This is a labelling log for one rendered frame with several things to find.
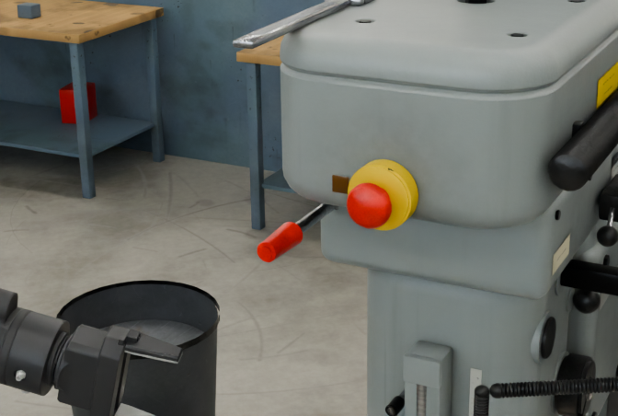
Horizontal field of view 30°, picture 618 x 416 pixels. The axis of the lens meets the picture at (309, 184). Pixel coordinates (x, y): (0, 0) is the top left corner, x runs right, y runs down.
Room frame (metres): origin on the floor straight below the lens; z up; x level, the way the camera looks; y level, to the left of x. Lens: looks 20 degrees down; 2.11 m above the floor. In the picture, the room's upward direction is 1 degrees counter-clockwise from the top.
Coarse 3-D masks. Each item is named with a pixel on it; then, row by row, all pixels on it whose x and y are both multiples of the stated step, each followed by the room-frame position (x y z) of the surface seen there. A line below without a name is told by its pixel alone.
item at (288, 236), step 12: (324, 204) 1.06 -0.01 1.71; (312, 216) 1.03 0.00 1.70; (324, 216) 1.05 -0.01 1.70; (288, 228) 0.99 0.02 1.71; (300, 228) 1.00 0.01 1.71; (264, 240) 0.96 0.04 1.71; (276, 240) 0.96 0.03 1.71; (288, 240) 0.97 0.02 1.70; (300, 240) 0.99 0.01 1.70; (264, 252) 0.95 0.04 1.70; (276, 252) 0.95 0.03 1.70
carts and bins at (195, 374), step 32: (128, 288) 3.23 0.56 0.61; (160, 288) 3.23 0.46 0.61; (192, 288) 3.20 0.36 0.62; (96, 320) 3.17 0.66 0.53; (128, 320) 3.22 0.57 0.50; (160, 320) 3.22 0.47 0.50; (192, 320) 3.19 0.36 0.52; (192, 352) 2.86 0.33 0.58; (128, 384) 2.79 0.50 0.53; (160, 384) 2.80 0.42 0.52; (192, 384) 2.86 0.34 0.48
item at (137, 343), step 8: (128, 336) 1.14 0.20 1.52; (136, 336) 1.14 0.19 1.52; (144, 336) 1.16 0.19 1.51; (128, 344) 1.14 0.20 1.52; (136, 344) 1.14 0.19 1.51; (144, 344) 1.14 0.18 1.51; (152, 344) 1.14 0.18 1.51; (160, 344) 1.15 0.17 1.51; (168, 344) 1.15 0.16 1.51; (128, 352) 1.13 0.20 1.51; (136, 352) 1.13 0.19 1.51; (144, 352) 1.13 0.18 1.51; (152, 352) 1.13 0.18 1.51; (160, 352) 1.13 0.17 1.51; (168, 352) 1.14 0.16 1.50; (176, 352) 1.14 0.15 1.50; (160, 360) 1.13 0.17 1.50; (168, 360) 1.13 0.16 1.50; (176, 360) 1.13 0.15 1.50
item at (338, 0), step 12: (336, 0) 1.12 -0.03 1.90; (348, 0) 1.12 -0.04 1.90; (360, 0) 1.12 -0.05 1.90; (372, 0) 1.15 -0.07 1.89; (300, 12) 1.06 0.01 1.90; (312, 12) 1.06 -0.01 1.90; (324, 12) 1.07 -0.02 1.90; (276, 24) 1.01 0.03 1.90; (288, 24) 1.01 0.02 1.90; (300, 24) 1.02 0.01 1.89; (252, 36) 0.96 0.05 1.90; (264, 36) 0.96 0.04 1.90; (276, 36) 0.98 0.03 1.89; (252, 48) 0.94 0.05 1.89
